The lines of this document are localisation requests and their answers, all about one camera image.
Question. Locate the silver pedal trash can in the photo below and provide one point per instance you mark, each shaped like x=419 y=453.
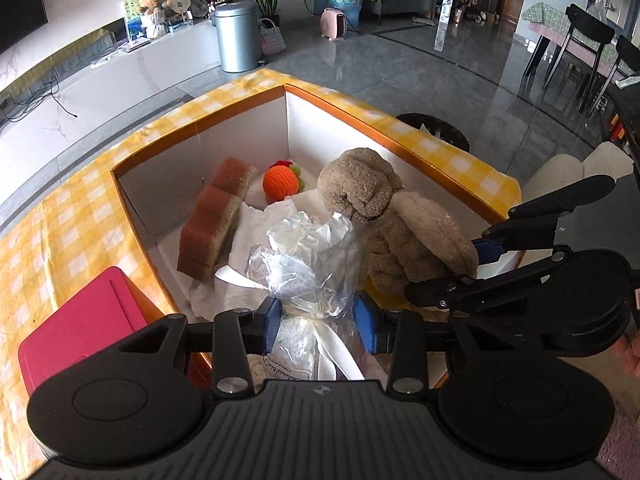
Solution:
x=237 y=30

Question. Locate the beige knitted towel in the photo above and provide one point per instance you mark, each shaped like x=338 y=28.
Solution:
x=406 y=237

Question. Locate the pink small heater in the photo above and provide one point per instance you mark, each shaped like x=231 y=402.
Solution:
x=333 y=24

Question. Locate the orange cardboard storage box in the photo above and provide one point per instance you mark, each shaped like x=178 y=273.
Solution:
x=286 y=135

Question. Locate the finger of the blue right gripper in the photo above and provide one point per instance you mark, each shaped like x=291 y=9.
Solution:
x=565 y=199
x=515 y=234

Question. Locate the black dining chair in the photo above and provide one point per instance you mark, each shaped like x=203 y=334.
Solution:
x=576 y=32

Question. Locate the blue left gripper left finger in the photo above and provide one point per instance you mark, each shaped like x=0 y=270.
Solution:
x=269 y=315

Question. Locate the clear plastic bag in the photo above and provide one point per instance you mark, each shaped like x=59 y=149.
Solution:
x=309 y=348

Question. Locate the red square box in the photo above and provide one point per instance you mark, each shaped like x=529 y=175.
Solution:
x=107 y=309

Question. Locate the yellow checkered tablecloth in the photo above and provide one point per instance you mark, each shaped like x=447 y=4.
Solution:
x=76 y=232

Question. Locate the black wall television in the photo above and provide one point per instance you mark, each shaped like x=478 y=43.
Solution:
x=18 y=19

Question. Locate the white marble tv console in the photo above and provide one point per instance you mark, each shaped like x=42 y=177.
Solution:
x=94 y=96

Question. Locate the orange crochet ball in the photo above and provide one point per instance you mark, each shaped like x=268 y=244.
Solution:
x=282 y=180

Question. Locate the beige sponge block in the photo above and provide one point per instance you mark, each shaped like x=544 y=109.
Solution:
x=203 y=235

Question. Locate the small teddy bear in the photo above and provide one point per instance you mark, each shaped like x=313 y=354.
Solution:
x=152 y=18

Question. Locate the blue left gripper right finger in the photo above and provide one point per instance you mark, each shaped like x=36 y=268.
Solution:
x=367 y=319

